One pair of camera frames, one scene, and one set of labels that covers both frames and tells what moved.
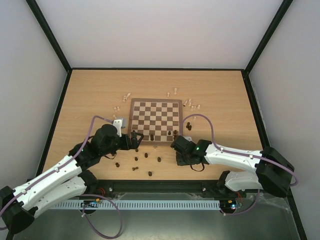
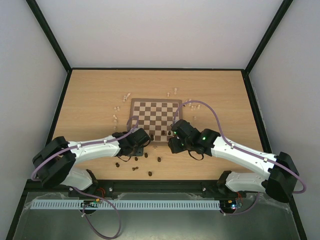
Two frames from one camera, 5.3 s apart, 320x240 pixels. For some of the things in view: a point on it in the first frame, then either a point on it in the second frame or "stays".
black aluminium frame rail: (158, 186) stays
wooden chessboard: (159, 120) stays
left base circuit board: (90, 203) stays
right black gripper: (179, 144) -> (173, 146)
